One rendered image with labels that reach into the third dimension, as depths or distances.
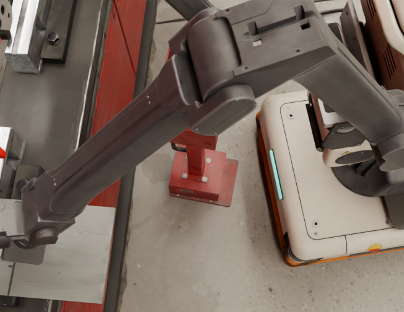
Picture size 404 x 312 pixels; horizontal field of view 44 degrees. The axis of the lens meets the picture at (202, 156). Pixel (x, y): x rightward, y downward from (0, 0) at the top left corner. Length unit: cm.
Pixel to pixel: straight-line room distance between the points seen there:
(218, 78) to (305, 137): 137
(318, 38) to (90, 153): 30
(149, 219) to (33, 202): 128
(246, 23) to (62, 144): 77
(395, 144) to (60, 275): 63
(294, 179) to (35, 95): 93
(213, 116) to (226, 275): 151
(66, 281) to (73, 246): 7
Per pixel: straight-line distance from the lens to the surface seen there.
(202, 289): 195
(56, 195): 67
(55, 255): 99
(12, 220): 78
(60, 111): 121
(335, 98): 59
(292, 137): 180
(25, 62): 123
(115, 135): 57
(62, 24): 129
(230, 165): 203
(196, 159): 171
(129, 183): 199
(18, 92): 126
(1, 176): 110
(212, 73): 46
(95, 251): 97
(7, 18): 106
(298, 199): 174
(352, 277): 203
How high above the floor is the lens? 194
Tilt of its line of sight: 72 degrees down
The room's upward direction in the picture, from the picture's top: 1 degrees counter-clockwise
